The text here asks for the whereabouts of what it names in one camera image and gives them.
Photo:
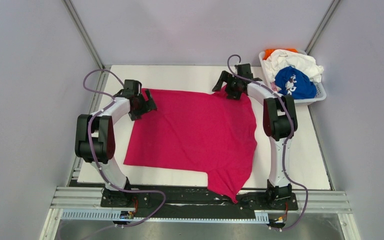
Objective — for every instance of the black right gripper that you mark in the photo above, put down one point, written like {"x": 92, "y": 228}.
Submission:
{"x": 228, "y": 78}

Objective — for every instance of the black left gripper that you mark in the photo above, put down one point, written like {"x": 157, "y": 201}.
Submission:
{"x": 148, "y": 105}

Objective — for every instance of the pink t-shirt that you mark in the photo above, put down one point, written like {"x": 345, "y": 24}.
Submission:
{"x": 201, "y": 132}

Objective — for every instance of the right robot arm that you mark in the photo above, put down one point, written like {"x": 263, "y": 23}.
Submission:
{"x": 279, "y": 124}

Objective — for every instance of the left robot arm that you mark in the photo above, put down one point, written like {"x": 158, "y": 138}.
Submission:
{"x": 95, "y": 135}

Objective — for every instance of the orange t-shirt in basket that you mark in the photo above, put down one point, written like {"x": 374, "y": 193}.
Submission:
{"x": 268, "y": 52}

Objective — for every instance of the light pink garment in basket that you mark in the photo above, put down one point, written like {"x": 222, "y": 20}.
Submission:
{"x": 275, "y": 88}

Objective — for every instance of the white t-shirt in basket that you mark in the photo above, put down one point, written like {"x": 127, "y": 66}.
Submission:
{"x": 281, "y": 58}

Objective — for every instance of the blue t-shirt in basket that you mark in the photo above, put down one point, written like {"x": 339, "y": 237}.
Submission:
{"x": 295, "y": 83}

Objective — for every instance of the white perforated laundry basket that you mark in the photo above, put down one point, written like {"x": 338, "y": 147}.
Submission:
{"x": 321, "y": 93}

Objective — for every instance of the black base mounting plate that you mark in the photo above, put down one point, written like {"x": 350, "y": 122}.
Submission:
{"x": 193, "y": 203}

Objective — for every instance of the white slotted cable duct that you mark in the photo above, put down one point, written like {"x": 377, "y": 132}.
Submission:
{"x": 117, "y": 216}

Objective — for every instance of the aluminium frame rail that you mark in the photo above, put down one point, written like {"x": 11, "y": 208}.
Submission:
{"x": 319, "y": 201}

